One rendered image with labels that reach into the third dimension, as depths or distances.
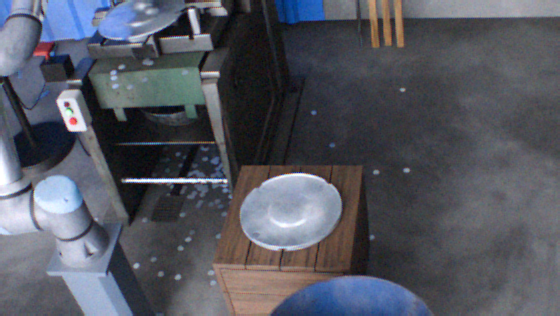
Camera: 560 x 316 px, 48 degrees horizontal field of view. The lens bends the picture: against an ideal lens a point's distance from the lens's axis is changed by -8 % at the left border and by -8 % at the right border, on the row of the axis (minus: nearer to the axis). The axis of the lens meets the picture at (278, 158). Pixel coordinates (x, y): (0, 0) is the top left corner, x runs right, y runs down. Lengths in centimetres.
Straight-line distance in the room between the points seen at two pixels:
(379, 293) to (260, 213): 49
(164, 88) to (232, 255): 61
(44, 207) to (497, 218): 149
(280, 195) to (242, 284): 29
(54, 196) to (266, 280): 62
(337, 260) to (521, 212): 84
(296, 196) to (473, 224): 69
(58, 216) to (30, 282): 85
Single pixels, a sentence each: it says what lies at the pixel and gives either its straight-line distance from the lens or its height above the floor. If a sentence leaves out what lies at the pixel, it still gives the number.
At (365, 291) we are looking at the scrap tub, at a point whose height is 43.
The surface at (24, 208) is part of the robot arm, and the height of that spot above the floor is 66.
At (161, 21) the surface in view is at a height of 78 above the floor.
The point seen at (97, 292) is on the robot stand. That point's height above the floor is 35.
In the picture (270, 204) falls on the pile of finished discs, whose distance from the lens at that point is 194.
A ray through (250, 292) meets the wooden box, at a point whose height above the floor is 23.
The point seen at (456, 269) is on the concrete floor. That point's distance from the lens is 220.
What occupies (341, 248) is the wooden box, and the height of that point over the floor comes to 35.
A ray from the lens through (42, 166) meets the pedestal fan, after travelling 300.
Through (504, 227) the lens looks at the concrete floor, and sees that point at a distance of 233.
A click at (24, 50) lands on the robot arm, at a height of 101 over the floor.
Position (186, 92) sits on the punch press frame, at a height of 55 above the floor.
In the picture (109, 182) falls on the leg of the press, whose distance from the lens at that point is 244.
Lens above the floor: 170
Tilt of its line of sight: 40 degrees down
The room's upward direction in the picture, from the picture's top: 12 degrees counter-clockwise
